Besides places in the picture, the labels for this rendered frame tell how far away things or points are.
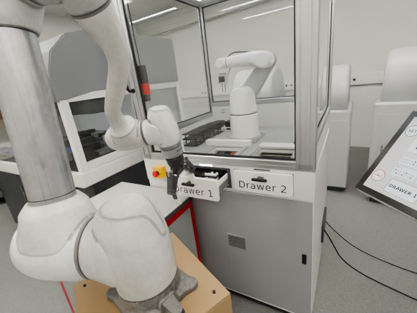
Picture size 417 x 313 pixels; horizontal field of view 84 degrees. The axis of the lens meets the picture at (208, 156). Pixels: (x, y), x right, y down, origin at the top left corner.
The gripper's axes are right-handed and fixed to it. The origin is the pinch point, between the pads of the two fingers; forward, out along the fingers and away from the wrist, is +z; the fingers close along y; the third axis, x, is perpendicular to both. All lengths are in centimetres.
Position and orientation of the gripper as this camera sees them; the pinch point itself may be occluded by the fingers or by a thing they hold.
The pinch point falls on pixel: (186, 192)
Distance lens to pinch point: 109.1
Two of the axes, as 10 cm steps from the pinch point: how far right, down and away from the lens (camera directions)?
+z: 2.2, 8.5, 4.7
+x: -8.6, -0.6, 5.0
